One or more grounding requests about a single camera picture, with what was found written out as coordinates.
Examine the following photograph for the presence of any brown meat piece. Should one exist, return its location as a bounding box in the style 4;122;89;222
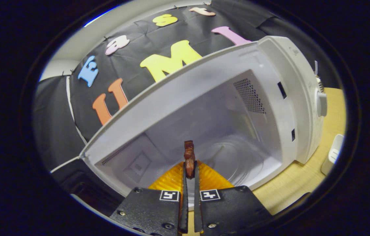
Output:
184;140;196;179

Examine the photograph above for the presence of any white rectangular dish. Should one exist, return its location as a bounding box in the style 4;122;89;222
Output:
321;134;345;176

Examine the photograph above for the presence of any black backdrop cloth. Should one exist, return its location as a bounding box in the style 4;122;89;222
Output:
32;0;342;184

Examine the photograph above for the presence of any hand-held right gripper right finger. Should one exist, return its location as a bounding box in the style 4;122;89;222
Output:
193;160;274;236

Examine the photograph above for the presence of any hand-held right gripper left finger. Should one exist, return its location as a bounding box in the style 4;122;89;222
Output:
109;161;189;236

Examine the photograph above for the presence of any white microwave oven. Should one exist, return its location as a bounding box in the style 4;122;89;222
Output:
50;35;328;218

